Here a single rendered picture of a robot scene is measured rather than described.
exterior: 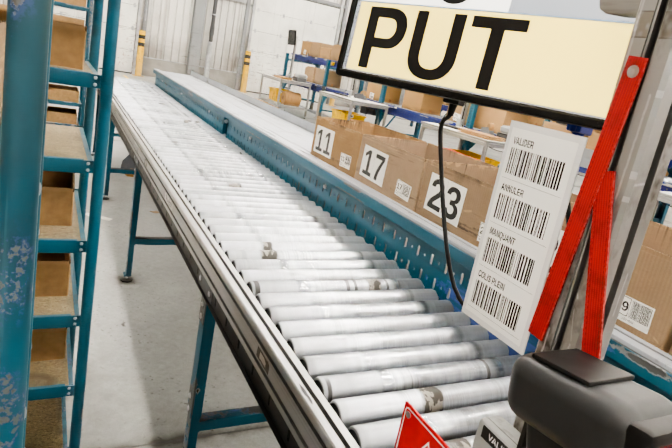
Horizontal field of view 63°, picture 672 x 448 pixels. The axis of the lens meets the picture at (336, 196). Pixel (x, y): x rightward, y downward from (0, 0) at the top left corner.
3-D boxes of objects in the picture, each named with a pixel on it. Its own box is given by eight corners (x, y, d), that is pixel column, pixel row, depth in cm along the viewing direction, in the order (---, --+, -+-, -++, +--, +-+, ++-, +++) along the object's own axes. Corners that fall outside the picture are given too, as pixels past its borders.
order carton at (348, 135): (309, 155, 231) (316, 115, 227) (367, 161, 245) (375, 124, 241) (353, 179, 197) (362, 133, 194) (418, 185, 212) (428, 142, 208)
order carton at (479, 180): (413, 213, 164) (426, 159, 160) (486, 218, 178) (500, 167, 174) (504, 266, 130) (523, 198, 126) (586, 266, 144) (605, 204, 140)
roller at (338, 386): (315, 380, 90) (315, 411, 90) (536, 355, 115) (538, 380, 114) (302, 375, 95) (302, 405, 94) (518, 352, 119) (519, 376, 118)
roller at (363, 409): (315, 421, 89) (320, 394, 88) (539, 387, 114) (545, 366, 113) (328, 441, 85) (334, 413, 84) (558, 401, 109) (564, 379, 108)
